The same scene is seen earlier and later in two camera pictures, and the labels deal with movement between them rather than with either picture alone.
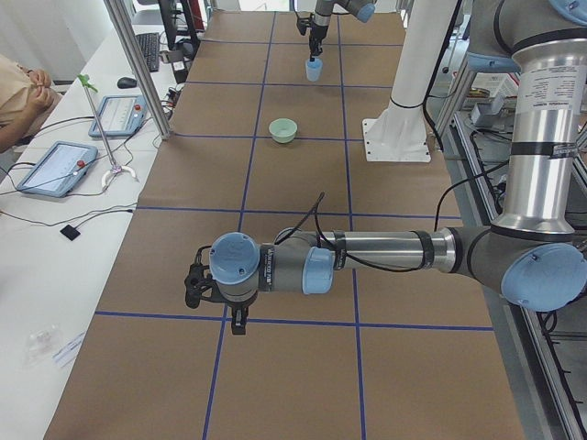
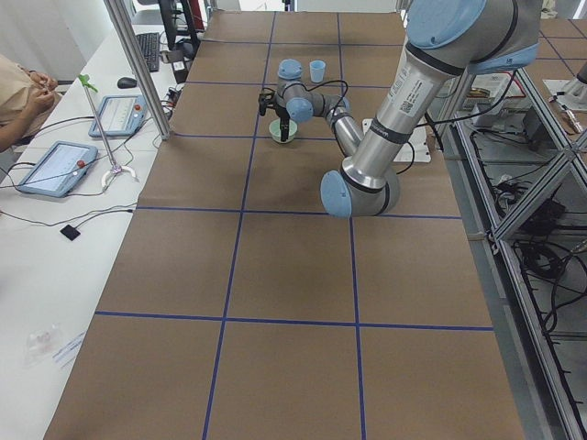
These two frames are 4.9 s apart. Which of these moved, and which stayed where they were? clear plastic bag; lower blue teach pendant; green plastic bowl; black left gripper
Moved: black left gripper
Stayed: lower blue teach pendant; clear plastic bag; green plastic bowl
